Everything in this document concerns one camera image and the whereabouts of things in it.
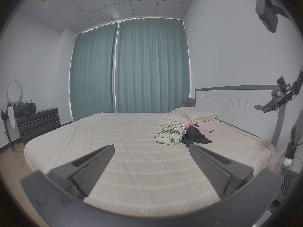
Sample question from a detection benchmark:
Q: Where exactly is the purple garment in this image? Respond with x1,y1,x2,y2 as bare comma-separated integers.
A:
193,124,214,135

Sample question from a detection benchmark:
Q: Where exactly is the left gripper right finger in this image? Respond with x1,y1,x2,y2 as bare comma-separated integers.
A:
189,144,254,196

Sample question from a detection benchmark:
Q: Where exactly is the black dressing table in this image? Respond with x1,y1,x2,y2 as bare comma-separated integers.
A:
1,102,36,151

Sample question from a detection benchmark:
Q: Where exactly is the black T-shirt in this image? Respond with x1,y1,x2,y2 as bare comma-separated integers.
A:
181,127,212,149

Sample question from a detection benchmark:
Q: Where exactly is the pale pink pillow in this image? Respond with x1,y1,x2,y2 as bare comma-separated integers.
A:
172,107,218,123

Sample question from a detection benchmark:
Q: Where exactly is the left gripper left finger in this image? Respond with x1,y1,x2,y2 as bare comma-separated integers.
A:
48,144,115,200

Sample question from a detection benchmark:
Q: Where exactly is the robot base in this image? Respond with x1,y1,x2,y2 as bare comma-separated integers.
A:
267,168,301,213

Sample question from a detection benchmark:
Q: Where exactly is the bed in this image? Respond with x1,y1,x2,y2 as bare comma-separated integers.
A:
24,85,287,218

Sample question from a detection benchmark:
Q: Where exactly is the white printed pyjama top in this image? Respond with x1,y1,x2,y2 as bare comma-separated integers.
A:
155,120,186,145

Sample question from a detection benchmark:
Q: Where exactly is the dark grey garment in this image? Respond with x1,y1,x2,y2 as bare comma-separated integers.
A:
20,103,33,116

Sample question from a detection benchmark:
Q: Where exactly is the round white mirror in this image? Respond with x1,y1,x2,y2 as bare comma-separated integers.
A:
7,80,24,104

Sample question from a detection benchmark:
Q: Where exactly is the blue-green curtain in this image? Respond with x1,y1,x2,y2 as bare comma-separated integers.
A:
69,24,118,122
115,18,192,114

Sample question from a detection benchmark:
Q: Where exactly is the black chest of drawers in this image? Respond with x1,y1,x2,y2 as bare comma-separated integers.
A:
16,108,61,144

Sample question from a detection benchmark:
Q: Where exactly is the pink garment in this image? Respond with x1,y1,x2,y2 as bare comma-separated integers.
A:
183,123,211,139

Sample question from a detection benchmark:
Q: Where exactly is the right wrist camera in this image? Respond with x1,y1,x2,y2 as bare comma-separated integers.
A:
277,77,292,92

